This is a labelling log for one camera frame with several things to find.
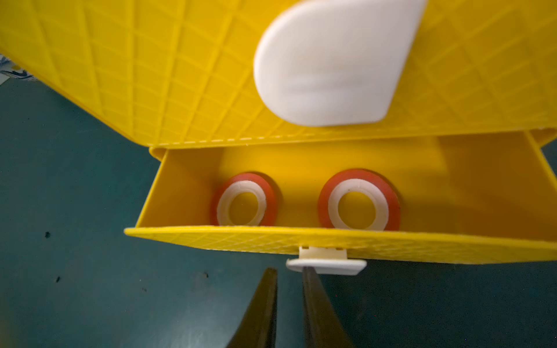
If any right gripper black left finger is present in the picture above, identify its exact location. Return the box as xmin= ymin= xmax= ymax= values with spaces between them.
xmin=227 ymin=268 xmax=278 ymax=348

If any red tape roll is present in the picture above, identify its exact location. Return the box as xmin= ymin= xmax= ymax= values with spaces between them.
xmin=318 ymin=169 xmax=401 ymax=231
xmin=209 ymin=173 xmax=279 ymax=226

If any yellow plastic drawer cabinet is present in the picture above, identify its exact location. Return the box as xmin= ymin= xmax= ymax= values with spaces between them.
xmin=1 ymin=1 xmax=556 ymax=275

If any blue yellow patterned plate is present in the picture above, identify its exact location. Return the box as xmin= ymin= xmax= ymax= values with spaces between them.
xmin=0 ymin=55 xmax=37 ymax=84

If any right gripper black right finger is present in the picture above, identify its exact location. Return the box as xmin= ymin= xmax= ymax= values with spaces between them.
xmin=303 ymin=267 xmax=354 ymax=347

